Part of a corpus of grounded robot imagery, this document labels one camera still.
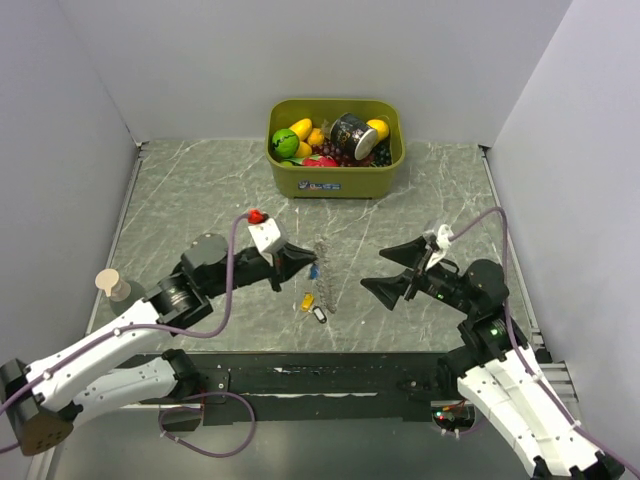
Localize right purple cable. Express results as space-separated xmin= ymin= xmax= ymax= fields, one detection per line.
xmin=442 ymin=207 xmax=640 ymax=479

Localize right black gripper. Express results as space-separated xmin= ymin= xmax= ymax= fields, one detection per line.
xmin=359 ymin=234 xmax=475 ymax=313

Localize green toy watermelon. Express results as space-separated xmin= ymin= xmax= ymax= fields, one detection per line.
xmin=271 ymin=128 xmax=300 ymax=159

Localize olive green plastic bin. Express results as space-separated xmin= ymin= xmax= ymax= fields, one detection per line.
xmin=265 ymin=97 xmax=406 ymax=199

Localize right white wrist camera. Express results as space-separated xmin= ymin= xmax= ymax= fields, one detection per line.
xmin=422 ymin=223 xmax=453 ymax=271

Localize large metal keyring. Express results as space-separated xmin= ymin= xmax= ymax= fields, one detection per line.
xmin=314 ymin=236 xmax=337 ymax=314

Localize yellow toy mango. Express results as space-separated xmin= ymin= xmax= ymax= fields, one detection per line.
xmin=289 ymin=118 xmax=313 ymax=142

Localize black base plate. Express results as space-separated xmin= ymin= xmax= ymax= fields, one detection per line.
xmin=189 ymin=352 xmax=463 ymax=426

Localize black printed can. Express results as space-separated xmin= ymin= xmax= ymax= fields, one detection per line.
xmin=330 ymin=113 xmax=378 ymax=161

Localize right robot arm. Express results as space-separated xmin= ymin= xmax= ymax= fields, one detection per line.
xmin=361 ymin=235 xmax=625 ymax=479

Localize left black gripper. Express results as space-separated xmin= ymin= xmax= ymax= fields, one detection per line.
xmin=204 ymin=240 xmax=316 ymax=297

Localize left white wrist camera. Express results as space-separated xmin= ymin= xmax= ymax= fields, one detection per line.
xmin=248 ymin=218 xmax=289 ymax=267

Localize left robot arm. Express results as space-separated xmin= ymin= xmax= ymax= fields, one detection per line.
xmin=1 ymin=234 xmax=317 ymax=456

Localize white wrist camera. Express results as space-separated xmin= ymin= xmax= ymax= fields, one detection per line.
xmin=422 ymin=223 xmax=453 ymax=271
xmin=248 ymin=218 xmax=289 ymax=267

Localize dark toy grapes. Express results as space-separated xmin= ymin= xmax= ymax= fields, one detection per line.
xmin=371 ymin=143 xmax=393 ymax=167

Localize small yellow toy lemon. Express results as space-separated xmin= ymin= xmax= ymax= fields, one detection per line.
xmin=294 ymin=141 xmax=313 ymax=159

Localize yellow tag key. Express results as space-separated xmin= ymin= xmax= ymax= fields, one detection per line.
xmin=300 ymin=292 xmax=315 ymax=312

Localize orange toy fruit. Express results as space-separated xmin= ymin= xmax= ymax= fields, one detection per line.
xmin=306 ymin=128 xmax=325 ymax=146

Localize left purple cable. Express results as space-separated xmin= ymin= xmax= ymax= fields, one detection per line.
xmin=0 ymin=212 xmax=259 ymax=459

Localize yellow toy lemon right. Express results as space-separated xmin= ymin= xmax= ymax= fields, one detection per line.
xmin=367 ymin=118 xmax=390 ymax=143

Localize red toy dragonfruit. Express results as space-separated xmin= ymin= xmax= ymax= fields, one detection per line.
xmin=301 ymin=155 xmax=339 ymax=168

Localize black tag key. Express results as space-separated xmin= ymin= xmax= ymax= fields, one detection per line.
xmin=311 ymin=306 xmax=328 ymax=324

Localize blue tag key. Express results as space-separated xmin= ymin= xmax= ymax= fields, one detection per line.
xmin=309 ymin=264 xmax=320 ymax=281

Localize purple cable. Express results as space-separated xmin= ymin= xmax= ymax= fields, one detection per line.
xmin=0 ymin=212 xmax=259 ymax=459
xmin=442 ymin=207 xmax=640 ymax=479

